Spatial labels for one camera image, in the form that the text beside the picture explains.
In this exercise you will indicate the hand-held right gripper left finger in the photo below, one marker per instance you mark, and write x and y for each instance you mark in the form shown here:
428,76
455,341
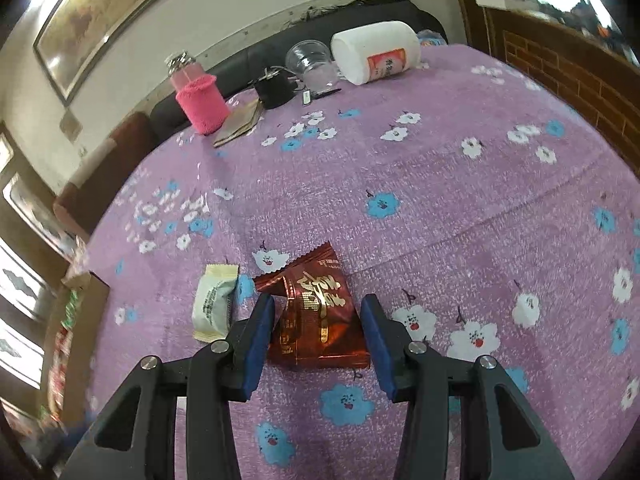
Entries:
257,345

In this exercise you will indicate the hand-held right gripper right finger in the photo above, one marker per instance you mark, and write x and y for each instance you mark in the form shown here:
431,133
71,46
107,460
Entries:
380,350

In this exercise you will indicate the cream white biscuit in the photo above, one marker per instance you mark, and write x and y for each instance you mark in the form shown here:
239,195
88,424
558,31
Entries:
215,302

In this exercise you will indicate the dark red gold-print pouch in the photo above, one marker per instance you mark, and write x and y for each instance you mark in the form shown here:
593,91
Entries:
315,305

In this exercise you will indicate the brown cardboard box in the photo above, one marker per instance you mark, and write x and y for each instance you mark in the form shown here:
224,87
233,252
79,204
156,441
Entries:
97,300

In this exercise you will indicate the brown cushion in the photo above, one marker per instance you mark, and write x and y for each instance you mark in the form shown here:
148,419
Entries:
110,170

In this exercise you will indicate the wooden framed window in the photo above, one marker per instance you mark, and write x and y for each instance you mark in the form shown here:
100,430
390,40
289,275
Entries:
20,280

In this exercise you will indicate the bottle in pink knitted sleeve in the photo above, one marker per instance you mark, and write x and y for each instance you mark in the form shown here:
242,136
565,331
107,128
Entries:
200,102

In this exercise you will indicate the black pouch with keys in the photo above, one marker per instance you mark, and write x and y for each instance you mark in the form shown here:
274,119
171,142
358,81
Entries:
272,92

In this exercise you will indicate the black pen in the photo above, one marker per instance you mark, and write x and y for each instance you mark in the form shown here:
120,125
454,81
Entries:
326,92

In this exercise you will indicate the clear plastic cup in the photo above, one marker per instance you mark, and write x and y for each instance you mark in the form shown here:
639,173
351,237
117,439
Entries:
310,57

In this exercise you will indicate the white tissue roll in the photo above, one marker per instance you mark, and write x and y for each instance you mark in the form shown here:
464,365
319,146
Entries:
370,45

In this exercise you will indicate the brown brick-pattern cabinet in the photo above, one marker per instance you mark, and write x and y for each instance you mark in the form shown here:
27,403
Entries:
560,75

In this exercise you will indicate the black sofa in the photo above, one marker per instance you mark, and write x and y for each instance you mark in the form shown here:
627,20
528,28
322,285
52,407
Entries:
380,10

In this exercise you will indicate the framed landscape painting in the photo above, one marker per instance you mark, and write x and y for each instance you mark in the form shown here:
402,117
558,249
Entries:
100,15

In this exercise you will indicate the wooden door frame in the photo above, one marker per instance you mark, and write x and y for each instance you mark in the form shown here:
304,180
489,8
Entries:
465,0

